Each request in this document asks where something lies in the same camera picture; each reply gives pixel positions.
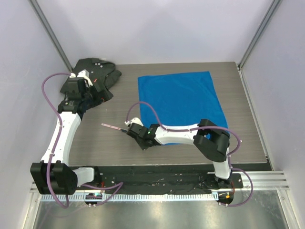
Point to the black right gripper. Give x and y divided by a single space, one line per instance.
144 147

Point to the dark striped button shirt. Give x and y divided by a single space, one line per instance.
98 68

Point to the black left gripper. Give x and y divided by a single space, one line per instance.
98 99

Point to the blue satin napkin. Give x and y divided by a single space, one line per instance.
179 99

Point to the aluminium frame rail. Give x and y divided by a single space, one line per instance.
261 180

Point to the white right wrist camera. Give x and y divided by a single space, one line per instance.
135 120

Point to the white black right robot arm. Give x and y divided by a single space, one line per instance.
208 138

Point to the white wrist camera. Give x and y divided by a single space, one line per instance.
82 74
135 120

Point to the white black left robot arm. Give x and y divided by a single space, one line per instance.
52 175

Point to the slotted white cable duct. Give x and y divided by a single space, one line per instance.
84 196

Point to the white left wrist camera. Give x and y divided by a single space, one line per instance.
82 74

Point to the pink handled steel knife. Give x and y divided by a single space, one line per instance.
114 127

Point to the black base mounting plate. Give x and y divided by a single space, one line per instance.
166 179

